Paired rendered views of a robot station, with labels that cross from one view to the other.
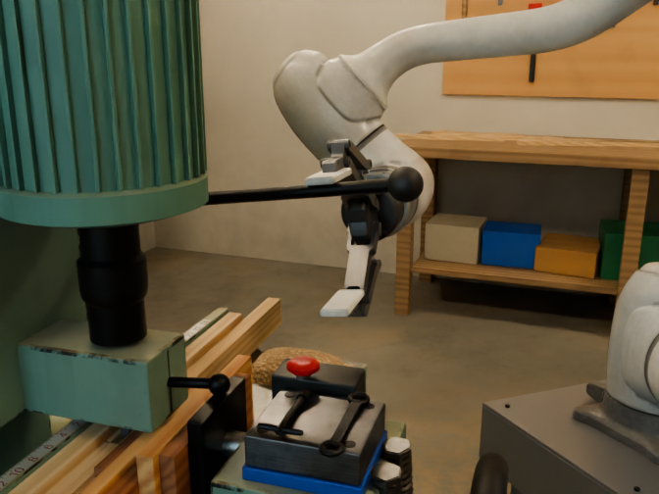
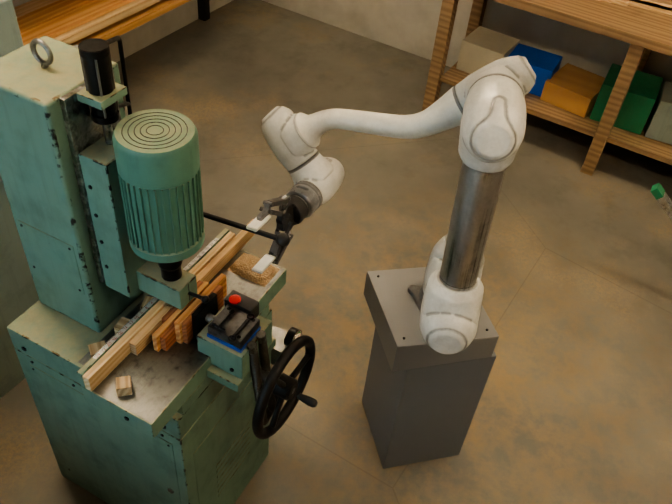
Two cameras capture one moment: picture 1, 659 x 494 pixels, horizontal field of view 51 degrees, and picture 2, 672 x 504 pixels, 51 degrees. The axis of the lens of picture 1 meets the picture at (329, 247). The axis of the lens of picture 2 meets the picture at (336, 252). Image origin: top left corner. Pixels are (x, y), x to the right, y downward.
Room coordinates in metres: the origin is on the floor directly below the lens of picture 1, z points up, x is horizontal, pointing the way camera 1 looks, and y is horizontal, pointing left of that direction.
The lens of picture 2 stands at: (-0.56, -0.35, 2.32)
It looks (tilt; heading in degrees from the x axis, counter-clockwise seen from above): 43 degrees down; 7
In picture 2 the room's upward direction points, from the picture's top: 6 degrees clockwise
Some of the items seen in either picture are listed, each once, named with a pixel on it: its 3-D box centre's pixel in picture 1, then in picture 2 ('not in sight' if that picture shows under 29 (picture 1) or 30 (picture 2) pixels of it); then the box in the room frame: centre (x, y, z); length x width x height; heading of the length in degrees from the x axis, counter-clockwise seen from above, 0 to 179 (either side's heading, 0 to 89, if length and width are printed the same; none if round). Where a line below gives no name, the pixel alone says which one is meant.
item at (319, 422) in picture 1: (319, 418); (236, 319); (0.54, 0.01, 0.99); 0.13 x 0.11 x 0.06; 163
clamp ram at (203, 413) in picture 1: (250, 447); (214, 320); (0.55, 0.07, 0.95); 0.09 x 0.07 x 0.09; 163
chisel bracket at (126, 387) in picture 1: (106, 377); (167, 283); (0.60, 0.21, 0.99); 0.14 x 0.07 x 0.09; 73
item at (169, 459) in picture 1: (211, 445); (203, 313); (0.57, 0.11, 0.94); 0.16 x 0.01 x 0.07; 163
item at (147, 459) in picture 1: (203, 433); (201, 307); (0.59, 0.12, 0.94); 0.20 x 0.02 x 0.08; 163
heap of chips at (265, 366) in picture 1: (297, 363); (253, 266); (0.80, 0.04, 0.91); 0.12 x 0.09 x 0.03; 73
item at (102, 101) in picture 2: not in sight; (98, 82); (0.64, 0.33, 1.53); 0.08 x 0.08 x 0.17; 73
